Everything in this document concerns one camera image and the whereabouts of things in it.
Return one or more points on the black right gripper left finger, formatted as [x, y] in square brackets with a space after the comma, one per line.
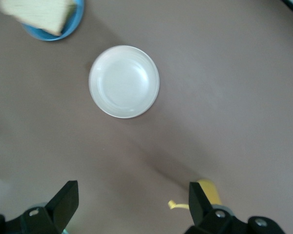
[61, 207]

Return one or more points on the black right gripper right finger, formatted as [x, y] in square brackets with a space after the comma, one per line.
[202, 214]

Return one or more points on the yellow mustard squeeze bottle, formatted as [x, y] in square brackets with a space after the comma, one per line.
[212, 192]

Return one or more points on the round-topped bread slice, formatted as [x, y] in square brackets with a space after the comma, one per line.
[36, 13]

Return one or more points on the green lettuce leaf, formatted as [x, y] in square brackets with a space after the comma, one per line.
[72, 5]

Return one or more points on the beige round plate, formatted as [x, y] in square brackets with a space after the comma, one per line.
[124, 81]

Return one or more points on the blue round plate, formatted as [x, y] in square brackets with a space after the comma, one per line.
[72, 26]

